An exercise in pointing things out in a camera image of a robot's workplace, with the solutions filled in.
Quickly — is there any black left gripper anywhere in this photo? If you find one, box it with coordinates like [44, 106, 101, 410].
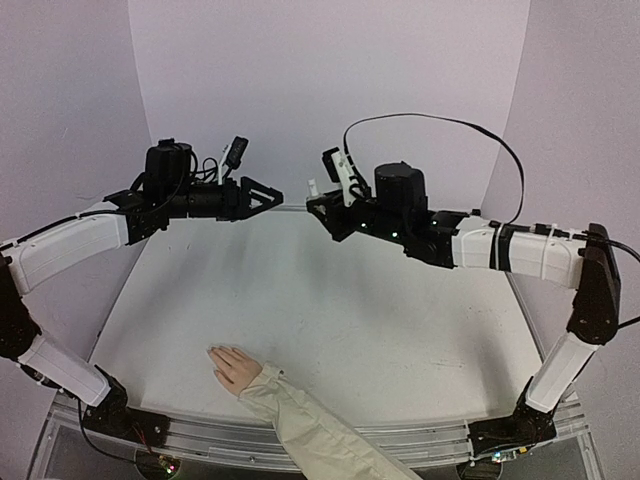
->
[166, 175, 286, 222]

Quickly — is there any clear nail polish bottle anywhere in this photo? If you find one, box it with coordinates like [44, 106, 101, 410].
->
[307, 178, 322, 201]

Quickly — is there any beige sleeved forearm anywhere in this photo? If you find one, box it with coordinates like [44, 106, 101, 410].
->
[239, 363, 419, 479]

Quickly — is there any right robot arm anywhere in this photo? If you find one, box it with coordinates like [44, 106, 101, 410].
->
[306, 160, 621, 459]

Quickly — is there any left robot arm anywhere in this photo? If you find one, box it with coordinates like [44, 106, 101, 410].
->
[1, 137, 284, 448]

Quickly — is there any mannequin hand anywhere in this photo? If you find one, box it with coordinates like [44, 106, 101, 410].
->
[208, 346, 263, 396]

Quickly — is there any aluminium back table rail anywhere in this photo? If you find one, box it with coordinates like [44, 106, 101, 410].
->
[269, 203, 484, 217]

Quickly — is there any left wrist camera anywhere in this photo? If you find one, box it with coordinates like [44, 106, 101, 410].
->
[217, 136, 249, 185]

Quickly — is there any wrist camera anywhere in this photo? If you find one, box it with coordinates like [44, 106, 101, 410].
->
[217, 136, 249, 185]
[322, 147, 371, 207]

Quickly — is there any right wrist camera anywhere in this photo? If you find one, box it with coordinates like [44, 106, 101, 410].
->
[322, 147, 371, 207]

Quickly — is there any black right camera cable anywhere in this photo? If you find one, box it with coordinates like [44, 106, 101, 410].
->
[342, 114, 640, 329]

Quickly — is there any aluminium front rail frame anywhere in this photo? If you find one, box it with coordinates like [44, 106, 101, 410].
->
[29, 383, 603, 479]

